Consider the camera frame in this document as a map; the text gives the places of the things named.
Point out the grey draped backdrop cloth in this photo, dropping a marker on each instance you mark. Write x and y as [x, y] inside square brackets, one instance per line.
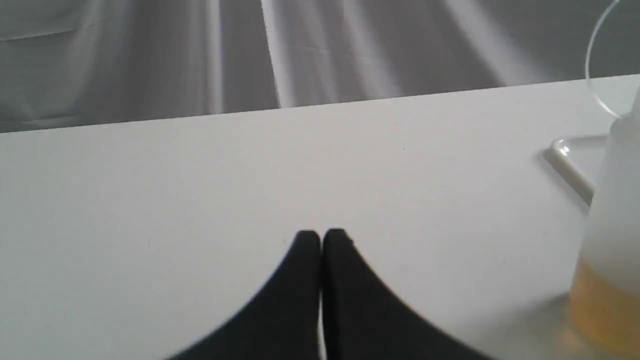
[91, 62]

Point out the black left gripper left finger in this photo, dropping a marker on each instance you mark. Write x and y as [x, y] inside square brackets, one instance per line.
[281, 321]

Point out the translucent plastic squeeze bottle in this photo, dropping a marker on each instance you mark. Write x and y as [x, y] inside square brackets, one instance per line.
[604, 299]

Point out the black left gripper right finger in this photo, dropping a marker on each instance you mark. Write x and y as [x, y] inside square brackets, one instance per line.
[363, 319]

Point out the white rectangular plastic tray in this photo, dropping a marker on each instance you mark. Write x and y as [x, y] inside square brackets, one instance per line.
[577, 160]

